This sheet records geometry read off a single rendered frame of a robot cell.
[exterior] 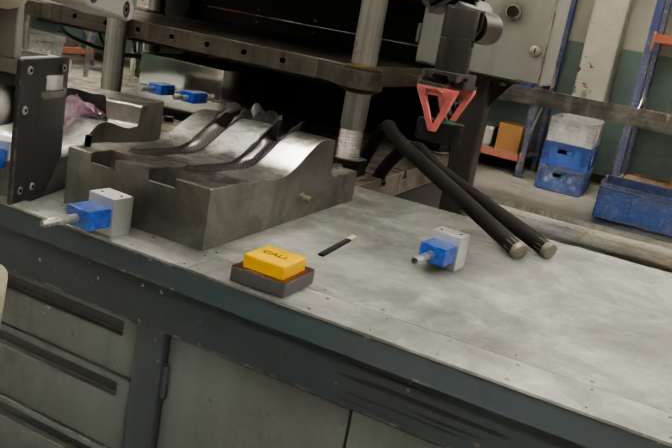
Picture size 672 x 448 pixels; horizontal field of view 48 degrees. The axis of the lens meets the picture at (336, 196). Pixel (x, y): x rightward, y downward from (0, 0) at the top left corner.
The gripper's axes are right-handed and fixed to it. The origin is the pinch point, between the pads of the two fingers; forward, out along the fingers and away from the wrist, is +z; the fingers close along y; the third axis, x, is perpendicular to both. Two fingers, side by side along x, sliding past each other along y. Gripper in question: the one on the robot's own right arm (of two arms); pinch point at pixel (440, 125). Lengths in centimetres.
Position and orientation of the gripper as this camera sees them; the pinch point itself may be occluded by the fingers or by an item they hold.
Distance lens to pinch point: 129.6
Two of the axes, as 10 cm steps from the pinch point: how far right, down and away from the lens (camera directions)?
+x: -8.8, -2.5, 4.0
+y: 4.4, -1.3, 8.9
